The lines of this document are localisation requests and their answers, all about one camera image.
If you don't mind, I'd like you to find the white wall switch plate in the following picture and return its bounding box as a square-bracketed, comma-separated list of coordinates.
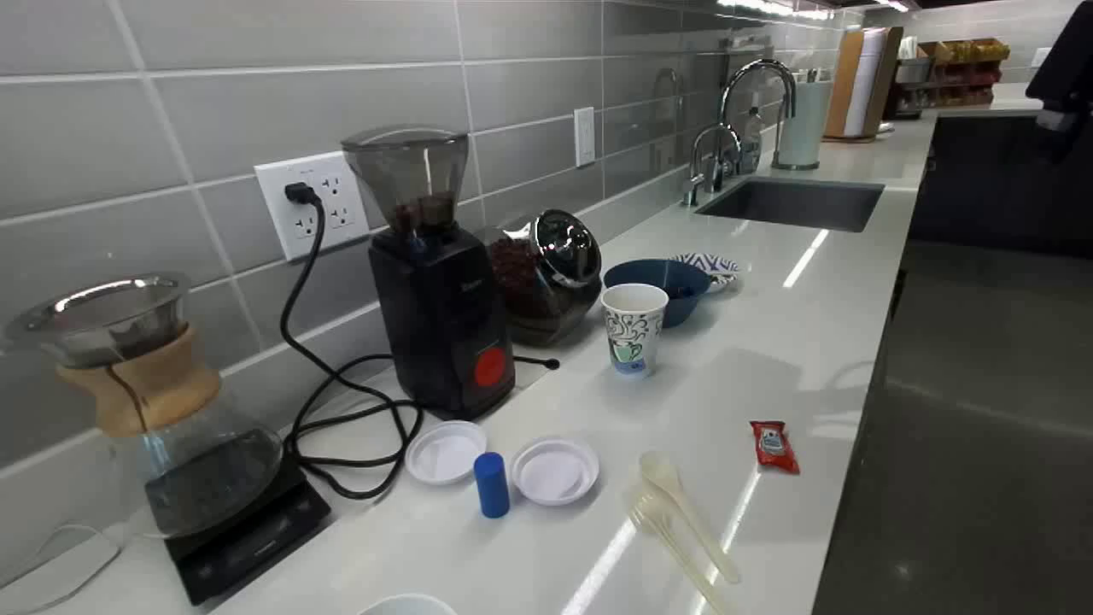
[569, 102, 602, 172]

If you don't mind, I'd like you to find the small chrome faucet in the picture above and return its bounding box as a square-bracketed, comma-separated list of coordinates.
[680, 118, 747, 210]

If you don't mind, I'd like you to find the wooden paper towel holder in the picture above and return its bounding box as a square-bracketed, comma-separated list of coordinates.
[823, 24, 909, 143]

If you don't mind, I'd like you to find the glass pour-over coffee carafe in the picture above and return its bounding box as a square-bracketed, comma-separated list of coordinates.
[20, 320, 288, 540]

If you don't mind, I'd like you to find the metal cone coffee filter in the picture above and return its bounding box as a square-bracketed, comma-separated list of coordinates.
[3, 270, 192, 368]

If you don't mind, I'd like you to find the black grinder power cable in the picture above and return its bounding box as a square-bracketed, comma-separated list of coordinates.
[275, 180, 428, 503]

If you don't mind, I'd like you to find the undermount kitchen sink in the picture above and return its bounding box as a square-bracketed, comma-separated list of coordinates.
[693, 175, 886, 235]

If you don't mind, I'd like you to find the dark kitchen island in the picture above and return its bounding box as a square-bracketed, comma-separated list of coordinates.
[905, 109, 1093, 259]

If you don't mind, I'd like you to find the blue bowl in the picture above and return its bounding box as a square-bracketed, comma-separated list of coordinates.
[602, 257, 716, 330]

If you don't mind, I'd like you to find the small patterned plate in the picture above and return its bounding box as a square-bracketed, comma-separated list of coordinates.
[680, 248, 745, 295]

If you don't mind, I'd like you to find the black coffee scale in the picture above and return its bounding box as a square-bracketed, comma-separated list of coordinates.
[142, 450, 333, 608]

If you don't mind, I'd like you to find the tall chrome kitchen faucet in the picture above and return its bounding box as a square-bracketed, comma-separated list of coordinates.
[716, 54, 802, 177]

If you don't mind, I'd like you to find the snack basket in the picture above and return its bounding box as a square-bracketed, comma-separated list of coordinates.
[892, 34, 1013, 118]

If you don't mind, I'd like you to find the pale glass soap dispenser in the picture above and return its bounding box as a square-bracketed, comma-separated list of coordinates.
[771, 66, 835, 175]

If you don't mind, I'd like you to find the red ketchup packet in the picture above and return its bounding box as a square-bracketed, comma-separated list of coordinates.
[747, 415, 802, 478]

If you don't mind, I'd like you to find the white plastic lid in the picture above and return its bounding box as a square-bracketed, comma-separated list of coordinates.
[505, 435, 604, 511]

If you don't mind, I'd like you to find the person in dark clothing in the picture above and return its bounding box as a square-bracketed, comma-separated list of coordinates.
[1021, 0, 1093, 158]

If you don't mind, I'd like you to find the white small dish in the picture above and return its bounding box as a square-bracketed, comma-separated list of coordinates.
[404, 415, 490, 489]

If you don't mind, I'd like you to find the clear plastic spoon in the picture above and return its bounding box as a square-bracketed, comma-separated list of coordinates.
[636, 450, 745, 592]
[620, 492, 734, 615]

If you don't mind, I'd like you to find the small blue cylinder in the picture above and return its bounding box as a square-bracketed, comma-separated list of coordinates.
[471, 446, 511, 522]

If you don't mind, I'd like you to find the black coffee grinder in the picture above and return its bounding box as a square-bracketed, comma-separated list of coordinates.
[339, 122, 519, 425]

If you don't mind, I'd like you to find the white wall power outlet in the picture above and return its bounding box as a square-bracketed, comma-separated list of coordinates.
[252, 151, 375, 262]

